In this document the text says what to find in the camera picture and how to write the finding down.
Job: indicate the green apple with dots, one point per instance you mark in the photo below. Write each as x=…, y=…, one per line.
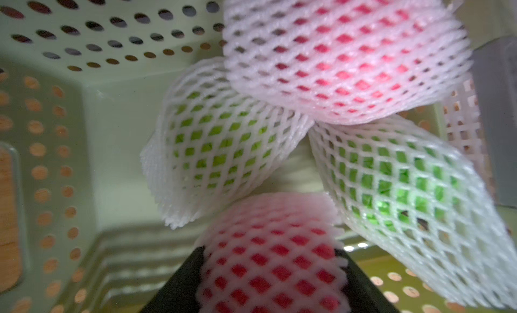
x=213, y=145
x=422, y=201

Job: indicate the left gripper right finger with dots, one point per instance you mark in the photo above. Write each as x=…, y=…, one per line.
x=363, y=296

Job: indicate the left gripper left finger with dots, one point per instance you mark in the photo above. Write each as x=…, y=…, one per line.
x=178, y=295

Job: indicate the green plastic basket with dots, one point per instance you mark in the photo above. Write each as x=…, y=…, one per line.
x=82, y=83

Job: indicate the white plastic basket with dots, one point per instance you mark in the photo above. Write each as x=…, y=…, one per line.
x=480, y=117

